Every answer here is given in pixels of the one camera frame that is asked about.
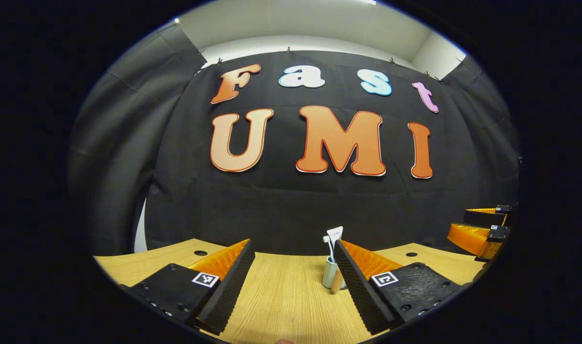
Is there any white toothpaste tube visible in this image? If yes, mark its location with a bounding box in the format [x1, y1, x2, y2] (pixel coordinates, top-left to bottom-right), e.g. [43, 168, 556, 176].
[326, 226, 344, 261]

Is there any wooden desktop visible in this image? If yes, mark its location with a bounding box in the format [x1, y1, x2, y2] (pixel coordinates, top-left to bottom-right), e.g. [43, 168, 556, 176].
[94, 238, 485, 344]

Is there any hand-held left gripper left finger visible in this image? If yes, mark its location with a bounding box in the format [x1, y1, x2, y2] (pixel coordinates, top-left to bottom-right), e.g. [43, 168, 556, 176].
[120, 238, 256, 336]

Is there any black backdrop cloth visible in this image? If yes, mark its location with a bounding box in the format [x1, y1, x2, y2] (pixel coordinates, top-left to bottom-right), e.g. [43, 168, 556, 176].
[67, 21, 521, 258]

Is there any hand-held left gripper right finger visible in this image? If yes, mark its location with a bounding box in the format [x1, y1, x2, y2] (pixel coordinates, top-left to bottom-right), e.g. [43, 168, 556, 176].
[333, 239, 463, 336]

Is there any white blue toothbrush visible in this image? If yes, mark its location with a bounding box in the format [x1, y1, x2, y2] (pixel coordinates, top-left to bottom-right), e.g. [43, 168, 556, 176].
[323, 235, 337, 264]

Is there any light green cup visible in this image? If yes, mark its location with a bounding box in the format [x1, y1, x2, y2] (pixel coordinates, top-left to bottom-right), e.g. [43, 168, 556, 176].
[322, 256, 347, 293]

